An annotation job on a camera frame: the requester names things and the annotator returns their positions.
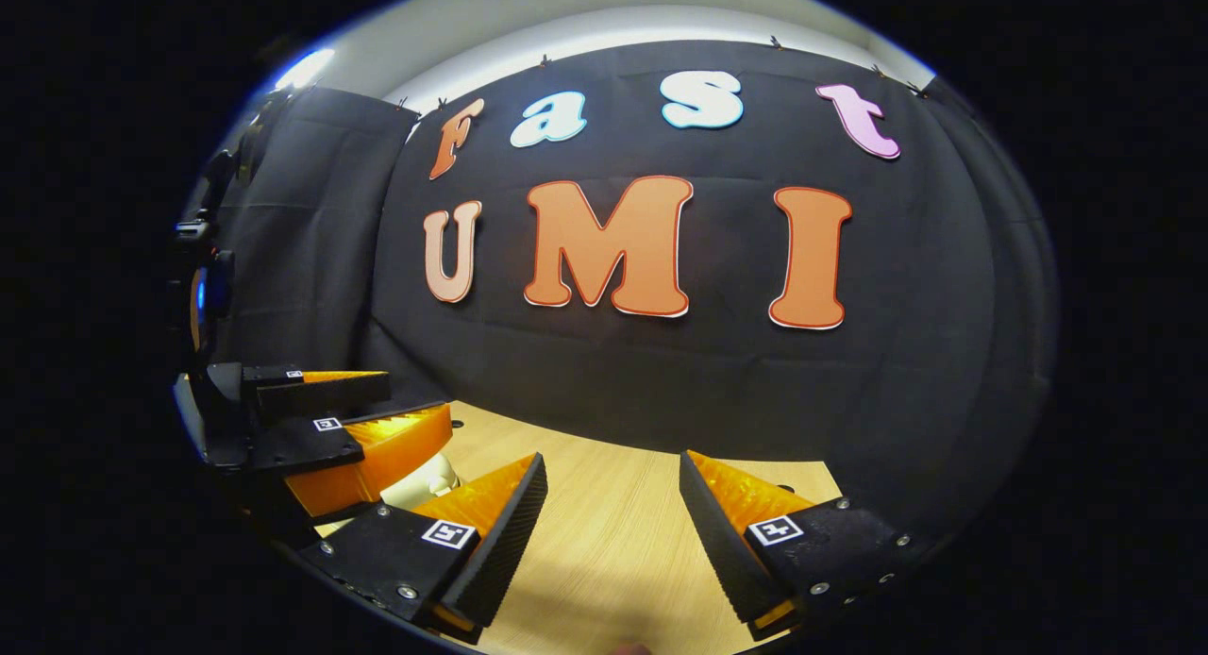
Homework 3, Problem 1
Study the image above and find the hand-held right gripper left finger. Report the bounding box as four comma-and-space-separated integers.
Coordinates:
295, 452, 549, 645

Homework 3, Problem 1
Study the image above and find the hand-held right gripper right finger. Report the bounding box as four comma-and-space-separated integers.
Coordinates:
679, 450, 931, 642

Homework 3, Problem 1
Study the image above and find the small yellow suitcase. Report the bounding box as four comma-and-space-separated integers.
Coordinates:
382, 452, 465, 511

